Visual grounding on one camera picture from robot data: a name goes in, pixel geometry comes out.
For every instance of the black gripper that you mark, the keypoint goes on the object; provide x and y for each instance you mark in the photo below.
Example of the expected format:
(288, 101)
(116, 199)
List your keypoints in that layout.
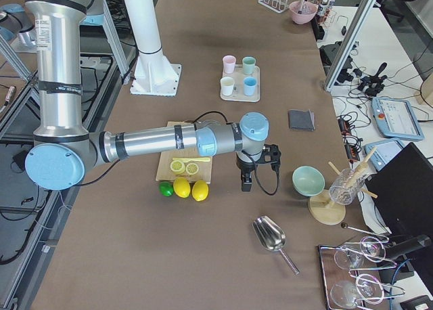
(245, 169)

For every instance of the blue cup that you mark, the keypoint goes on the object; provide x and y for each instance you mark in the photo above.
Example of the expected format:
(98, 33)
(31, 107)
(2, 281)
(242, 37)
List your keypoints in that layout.
(250, 84)

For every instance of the pale yellow cup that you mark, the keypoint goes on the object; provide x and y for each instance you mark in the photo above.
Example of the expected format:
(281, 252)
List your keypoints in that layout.
(227, 85)

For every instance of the green cup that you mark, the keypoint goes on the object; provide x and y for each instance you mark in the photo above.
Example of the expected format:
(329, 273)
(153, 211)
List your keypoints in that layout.
(248, 65)

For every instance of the pink cup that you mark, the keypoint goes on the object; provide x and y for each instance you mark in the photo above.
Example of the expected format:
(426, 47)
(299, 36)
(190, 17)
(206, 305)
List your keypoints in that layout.
(229, 63)

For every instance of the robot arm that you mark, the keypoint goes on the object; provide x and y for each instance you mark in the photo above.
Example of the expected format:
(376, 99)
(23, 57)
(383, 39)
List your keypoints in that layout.
(65, 150)

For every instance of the cream rabbit tray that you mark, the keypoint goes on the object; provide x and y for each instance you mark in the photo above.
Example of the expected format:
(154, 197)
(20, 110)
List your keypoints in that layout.
(238, 94)

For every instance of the black glass drying tray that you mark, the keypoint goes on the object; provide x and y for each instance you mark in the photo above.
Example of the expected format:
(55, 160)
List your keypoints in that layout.
(370, 274)

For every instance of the whole yellow lemon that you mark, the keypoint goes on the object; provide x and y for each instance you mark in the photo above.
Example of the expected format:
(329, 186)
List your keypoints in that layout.
(181, 187)
(200, 191)

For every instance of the lemon slice lower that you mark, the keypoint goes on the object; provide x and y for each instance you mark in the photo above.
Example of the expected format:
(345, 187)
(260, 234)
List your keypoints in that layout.
(192, 168)

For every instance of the lemon slice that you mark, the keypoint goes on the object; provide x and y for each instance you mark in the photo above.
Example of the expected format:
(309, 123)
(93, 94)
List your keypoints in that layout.
(177, 167)
(192, 168)

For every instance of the steel scoop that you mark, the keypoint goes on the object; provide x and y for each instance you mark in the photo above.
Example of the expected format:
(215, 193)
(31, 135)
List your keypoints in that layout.
(273, 238)

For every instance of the yellow plastic knife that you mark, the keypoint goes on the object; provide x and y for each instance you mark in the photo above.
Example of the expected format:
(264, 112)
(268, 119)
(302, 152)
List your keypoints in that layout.
(197, 159)

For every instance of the bamboo cutting board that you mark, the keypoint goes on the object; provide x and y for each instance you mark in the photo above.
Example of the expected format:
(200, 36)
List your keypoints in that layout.
(185, 163)

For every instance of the pale green bowl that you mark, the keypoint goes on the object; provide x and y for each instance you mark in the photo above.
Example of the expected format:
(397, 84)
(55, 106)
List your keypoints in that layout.
(308, 181)

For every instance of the lemon slice upper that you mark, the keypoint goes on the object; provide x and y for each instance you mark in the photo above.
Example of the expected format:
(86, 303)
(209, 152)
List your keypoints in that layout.
(177, 167)

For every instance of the green lime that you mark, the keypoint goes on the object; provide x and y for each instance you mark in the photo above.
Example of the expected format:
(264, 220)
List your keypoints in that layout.
(166, 188)

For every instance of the wooden stand with base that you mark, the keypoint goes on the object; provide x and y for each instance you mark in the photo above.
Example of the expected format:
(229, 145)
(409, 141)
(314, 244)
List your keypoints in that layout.
(329, 206)

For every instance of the grey folded cloth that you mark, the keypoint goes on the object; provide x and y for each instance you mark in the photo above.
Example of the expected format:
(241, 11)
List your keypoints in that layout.
(301, 120)

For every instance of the clear glass on stand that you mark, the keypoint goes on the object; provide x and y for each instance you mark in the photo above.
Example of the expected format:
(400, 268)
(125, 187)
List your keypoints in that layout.
(346, 186)

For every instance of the teach pendant tablet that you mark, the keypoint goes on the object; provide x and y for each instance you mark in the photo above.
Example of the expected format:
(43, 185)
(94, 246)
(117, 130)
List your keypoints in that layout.
(386, 150)
(395, 118)

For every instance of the black monitor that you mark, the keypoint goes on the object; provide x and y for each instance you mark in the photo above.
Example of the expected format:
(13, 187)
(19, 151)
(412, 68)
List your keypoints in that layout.
(404, 189)

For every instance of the steel muddler black tip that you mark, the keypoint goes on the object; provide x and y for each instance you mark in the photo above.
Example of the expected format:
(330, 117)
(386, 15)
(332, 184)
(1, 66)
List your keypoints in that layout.
(300, 6)

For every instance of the pink bowl with ice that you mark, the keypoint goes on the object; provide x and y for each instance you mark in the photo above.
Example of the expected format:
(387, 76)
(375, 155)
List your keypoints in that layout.
(304, 15)

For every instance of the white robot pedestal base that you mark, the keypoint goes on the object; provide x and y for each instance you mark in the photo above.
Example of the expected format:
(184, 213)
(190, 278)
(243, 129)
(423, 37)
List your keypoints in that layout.
(154, 74)

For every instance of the aluminium frame post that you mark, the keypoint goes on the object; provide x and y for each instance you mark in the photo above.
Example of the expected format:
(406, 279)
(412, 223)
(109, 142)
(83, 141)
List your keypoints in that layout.
(347, 44)

